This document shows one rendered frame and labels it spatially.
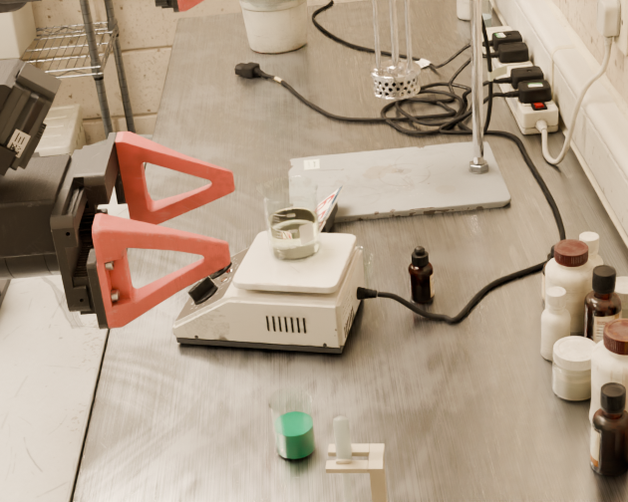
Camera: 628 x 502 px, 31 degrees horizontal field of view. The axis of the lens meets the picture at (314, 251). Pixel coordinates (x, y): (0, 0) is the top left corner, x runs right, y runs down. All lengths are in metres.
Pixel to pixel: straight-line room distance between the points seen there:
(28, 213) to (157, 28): 3.01
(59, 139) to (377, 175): 1.93
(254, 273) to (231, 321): 0.06
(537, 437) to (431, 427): 0.11
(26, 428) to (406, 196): 0.62
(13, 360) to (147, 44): 2.42
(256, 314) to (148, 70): 2.52
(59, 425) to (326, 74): 1.01
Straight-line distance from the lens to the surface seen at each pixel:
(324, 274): 1.26
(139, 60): 3.73
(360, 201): 1.57
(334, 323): 1.25
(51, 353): 1.37
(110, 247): 0.65
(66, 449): 1.21
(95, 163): 0.73
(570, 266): 1.26
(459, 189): 1.59
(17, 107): 0.68
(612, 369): 1.11
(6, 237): 0.70
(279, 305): 1.26
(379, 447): 0.95
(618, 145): 1.49
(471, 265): 1.43
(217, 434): 1.19
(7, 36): 3.42
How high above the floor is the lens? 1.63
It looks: 29 degrees down
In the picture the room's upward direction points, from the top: 6 degrees counter-clockwise
